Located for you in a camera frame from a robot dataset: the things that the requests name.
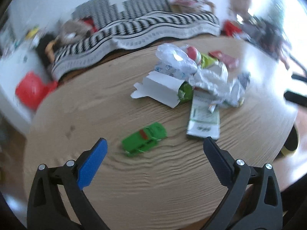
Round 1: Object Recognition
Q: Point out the pink striped round toy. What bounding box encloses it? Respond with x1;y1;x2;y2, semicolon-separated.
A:
186;46;201;65

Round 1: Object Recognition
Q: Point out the green snack wrapper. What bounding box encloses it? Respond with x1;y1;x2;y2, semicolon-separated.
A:
122;122;167;157

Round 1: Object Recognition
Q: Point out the brown plush toy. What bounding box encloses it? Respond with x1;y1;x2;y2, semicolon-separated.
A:
59;20;92;45

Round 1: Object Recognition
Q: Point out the red snack packet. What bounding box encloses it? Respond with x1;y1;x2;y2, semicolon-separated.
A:
209;50;239;70

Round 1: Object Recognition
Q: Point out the clear plastic bag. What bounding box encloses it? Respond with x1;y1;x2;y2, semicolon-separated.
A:
156;43;198;76

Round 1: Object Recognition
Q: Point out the red plastic stool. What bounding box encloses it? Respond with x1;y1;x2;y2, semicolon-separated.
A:
15;72;58;111

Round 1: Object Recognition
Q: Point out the red cushion on sofa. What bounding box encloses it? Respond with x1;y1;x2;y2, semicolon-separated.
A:
81;17;98;33

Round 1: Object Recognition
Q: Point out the black gold trash bin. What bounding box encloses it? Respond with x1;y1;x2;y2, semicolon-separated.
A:
280;125;299;156

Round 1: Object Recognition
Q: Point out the yellow green popcorn bag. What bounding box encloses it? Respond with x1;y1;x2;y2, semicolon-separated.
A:
200;53;219;69

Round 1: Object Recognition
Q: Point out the white tissue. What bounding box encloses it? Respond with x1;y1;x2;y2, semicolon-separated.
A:
188;64;250;107

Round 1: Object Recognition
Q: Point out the black white striped sofa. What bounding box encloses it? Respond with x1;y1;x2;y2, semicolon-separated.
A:
51;0;221;81

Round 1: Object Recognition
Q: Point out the white cabinet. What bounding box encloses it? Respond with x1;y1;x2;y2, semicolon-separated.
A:
1;46;50;136

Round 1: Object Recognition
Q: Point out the red bag by wall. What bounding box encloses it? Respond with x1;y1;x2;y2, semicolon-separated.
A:
223;20;242;36

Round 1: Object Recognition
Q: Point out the patterned cushion on sofa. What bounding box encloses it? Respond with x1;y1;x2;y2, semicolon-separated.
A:
167;0;215;14

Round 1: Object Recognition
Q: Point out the white green carton box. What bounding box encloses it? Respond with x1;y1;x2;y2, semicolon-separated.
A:
131;71;193;108

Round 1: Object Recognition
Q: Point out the green white medicine box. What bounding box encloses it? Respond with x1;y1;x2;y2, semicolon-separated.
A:
186;90;220;140

